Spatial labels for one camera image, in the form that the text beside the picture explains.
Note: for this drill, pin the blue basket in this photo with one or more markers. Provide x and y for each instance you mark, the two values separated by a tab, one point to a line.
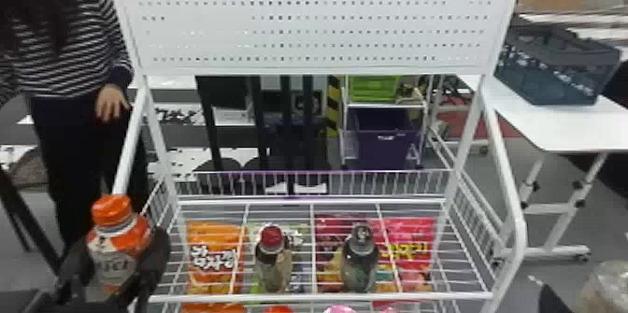
554	67

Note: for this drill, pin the purple crate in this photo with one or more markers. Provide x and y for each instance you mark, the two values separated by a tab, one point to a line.
385	138

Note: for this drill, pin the pink cap bottle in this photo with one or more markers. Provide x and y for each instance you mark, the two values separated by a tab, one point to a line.
339	309

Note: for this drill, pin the red snack packet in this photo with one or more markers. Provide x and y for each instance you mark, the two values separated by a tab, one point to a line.
407	246

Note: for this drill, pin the green basket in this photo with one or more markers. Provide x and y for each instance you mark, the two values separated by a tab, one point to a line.
374	89

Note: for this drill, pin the person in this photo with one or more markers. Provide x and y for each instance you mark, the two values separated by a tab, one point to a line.
64	50

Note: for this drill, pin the orange bottle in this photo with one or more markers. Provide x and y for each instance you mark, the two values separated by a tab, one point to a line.
117	243

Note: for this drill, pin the striped post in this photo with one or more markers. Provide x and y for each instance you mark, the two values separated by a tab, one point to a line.
333	104

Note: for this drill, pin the red cap bottle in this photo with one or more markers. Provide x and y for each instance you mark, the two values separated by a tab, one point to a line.
272	258
278	309

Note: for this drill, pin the orange snack packet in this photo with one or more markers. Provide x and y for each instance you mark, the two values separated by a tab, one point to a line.
213	261
211	308

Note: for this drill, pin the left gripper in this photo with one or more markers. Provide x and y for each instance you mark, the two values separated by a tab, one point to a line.
93	308

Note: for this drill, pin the white side table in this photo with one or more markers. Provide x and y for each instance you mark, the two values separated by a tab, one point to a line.
554	126

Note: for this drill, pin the person's hand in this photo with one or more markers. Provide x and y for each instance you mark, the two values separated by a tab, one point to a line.
110	103

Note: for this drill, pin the grey cap bottle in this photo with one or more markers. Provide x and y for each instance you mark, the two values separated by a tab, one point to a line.
359	258

